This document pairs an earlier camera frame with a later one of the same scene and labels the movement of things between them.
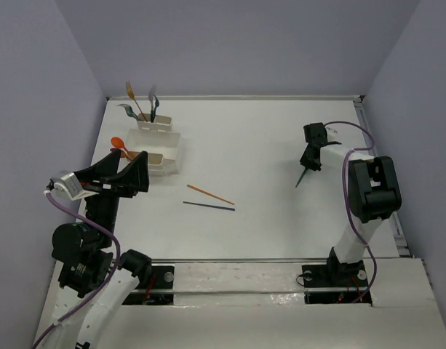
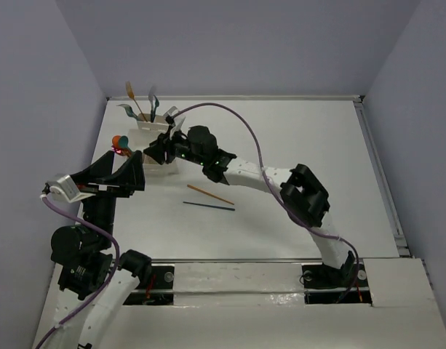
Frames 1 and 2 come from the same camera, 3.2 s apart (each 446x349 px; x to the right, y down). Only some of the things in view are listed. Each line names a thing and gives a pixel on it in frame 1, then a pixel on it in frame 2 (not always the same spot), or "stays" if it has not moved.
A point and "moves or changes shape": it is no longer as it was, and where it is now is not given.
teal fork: x=153 y=112 stays
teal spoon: x=298 y=181 moves or changes shape
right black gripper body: x=305 y=161 -> x=180 y=146
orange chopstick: x=210 y=194 stays
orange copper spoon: x=118 y=142 stays
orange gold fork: x=132 y=94 stays
